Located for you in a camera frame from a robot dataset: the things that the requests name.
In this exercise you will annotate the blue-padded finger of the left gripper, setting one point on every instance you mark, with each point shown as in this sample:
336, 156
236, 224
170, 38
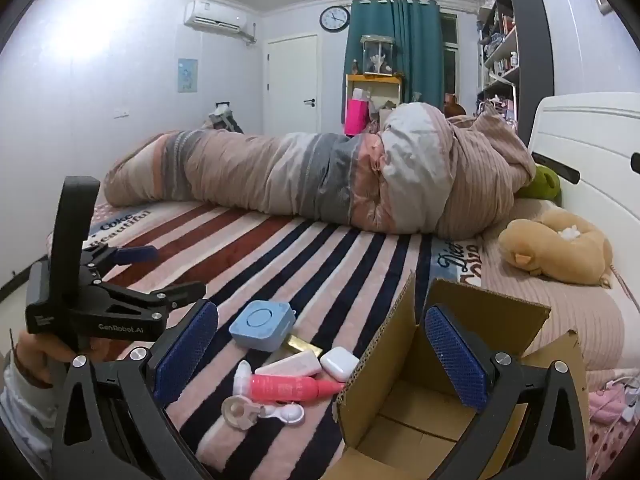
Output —
173, 297
101, 259

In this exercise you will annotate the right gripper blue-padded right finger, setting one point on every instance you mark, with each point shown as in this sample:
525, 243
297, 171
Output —
550, 441

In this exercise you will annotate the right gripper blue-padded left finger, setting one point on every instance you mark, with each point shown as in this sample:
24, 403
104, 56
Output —
112, 421

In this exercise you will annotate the light blue square device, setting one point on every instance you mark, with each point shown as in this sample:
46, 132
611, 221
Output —
263, 325

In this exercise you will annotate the white round tape dispenser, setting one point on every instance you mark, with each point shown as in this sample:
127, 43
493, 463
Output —
241, 413

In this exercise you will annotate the pink red bottle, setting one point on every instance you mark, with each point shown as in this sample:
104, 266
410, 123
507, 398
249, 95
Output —
283, 389

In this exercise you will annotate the pale pink tube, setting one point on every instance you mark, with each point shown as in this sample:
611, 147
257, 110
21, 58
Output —
301, 364

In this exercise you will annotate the brown cardboard box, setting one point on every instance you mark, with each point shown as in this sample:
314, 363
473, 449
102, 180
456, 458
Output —
400, 416

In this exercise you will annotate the white earbuds case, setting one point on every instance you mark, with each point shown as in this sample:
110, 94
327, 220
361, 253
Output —
339, 363

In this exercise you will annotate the white double-cup lens case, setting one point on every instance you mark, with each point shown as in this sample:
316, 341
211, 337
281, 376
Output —
291, 414

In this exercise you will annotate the person's left hand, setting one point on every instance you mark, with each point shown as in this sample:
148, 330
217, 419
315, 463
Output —
34, 353

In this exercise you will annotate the pink polka dot cloth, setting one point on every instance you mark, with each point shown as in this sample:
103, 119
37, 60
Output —
613, 417

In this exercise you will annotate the grey patterned left sleeve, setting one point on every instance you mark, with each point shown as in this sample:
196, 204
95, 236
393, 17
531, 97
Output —
28, 411

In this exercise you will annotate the gold flat packet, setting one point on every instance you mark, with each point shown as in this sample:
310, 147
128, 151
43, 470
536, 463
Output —
297, 345

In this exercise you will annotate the pink ribbed bed sheet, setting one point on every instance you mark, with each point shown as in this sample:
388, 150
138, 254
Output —
606, 319

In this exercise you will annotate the tan plush toy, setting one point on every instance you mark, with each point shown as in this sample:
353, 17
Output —
559, 245

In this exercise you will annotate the magenta gift bag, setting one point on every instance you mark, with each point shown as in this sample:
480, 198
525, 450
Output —
356, 117

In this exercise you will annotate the white door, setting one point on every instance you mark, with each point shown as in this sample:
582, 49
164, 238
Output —
292, 78

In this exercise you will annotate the green plush toy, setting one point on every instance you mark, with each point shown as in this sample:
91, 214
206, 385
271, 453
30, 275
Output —
545, 185

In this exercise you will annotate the white air conditioner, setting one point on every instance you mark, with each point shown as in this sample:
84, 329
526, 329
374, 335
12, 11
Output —
216, 17

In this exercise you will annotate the rolled pink grey duvet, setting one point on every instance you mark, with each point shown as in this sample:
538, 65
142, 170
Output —
422, 172

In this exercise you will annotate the yellow side table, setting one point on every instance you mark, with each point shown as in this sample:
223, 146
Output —
378, 89

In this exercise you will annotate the white bed headboard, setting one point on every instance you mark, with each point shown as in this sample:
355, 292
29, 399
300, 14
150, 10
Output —
596, 137

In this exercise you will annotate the glass display case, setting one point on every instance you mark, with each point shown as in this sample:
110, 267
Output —
378, 57

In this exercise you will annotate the teal curtain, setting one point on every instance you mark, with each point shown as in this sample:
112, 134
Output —
418, 55

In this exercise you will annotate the black bookshelf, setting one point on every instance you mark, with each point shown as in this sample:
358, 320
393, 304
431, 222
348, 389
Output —
516, 61

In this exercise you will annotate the blue wall poster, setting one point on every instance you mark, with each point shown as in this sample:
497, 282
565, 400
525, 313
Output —
187, 79

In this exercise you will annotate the round wall clock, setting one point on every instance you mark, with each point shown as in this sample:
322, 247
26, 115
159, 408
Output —
334, 19

